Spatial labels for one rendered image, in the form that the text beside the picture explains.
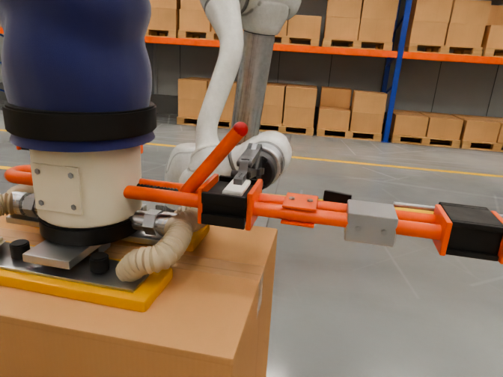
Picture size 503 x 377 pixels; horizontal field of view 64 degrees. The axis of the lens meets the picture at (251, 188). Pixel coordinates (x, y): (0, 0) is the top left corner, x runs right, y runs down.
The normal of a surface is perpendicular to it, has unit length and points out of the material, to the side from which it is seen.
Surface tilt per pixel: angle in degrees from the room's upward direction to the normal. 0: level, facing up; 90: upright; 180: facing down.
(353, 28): 90
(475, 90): 90
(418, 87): 90
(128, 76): 79
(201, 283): 1
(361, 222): 90
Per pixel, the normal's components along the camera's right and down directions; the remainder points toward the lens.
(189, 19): -0.15, 0.31
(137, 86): 0.94, 0.10
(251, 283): 0.05, -0.95
